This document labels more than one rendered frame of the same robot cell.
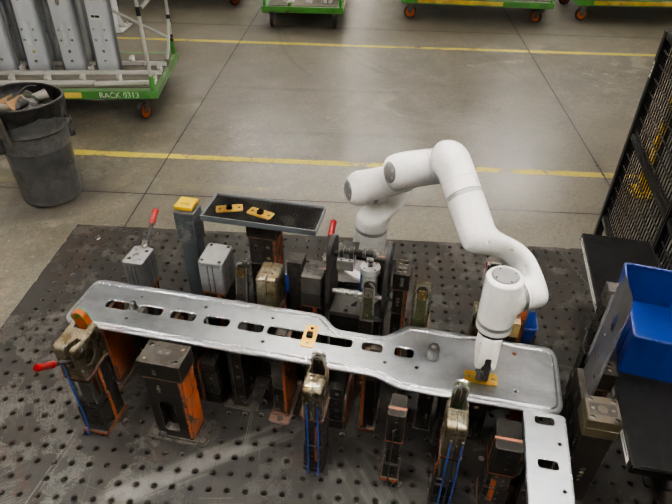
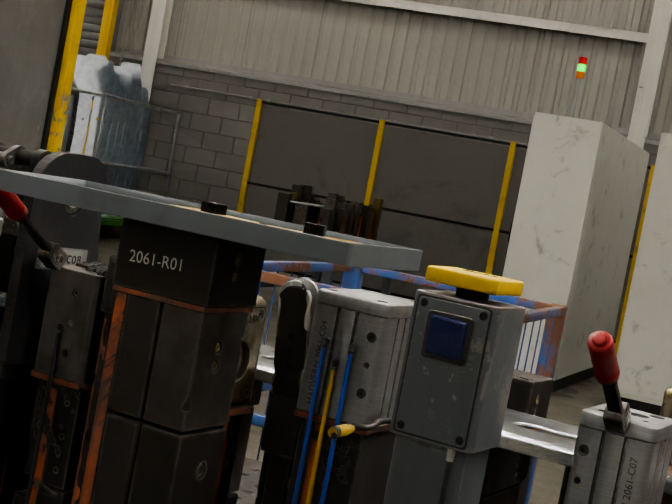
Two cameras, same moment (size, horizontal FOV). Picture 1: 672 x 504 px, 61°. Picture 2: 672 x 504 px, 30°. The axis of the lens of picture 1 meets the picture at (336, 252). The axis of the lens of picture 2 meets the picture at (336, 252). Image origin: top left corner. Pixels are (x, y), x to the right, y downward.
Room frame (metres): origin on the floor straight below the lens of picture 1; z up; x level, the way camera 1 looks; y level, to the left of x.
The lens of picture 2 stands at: (2.51, 0.63, 1.21)
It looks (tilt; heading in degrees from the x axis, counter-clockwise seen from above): 3 degrees down; 195
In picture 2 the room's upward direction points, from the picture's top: 11 degrees clockwise
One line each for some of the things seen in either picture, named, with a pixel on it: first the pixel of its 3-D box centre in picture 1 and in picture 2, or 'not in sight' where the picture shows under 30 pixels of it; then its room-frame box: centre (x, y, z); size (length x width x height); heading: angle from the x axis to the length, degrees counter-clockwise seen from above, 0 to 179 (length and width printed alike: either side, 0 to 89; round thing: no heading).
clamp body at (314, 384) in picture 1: (316, 420); not in sight; (0.94, 0.05, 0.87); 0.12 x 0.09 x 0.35; 168
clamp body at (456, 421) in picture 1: (447, 456); not in sight; (0.84, -0.29, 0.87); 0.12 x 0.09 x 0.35; 168
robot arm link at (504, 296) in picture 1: (502, 296); not in sight; (0.98, -0.38, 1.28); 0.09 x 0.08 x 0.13; 107
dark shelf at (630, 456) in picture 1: (641, 333); not in sight; (1.13, -0.85, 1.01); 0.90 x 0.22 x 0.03; 168
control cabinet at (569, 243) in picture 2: not in sight; (577, 228); (-7.85, -0.21, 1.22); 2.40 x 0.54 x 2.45; 173
